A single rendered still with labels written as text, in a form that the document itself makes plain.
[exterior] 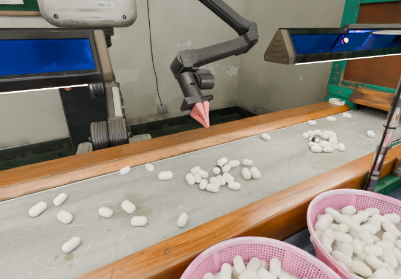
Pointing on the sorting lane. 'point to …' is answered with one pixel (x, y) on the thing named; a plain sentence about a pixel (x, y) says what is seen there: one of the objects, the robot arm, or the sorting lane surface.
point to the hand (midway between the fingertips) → (206, 124)
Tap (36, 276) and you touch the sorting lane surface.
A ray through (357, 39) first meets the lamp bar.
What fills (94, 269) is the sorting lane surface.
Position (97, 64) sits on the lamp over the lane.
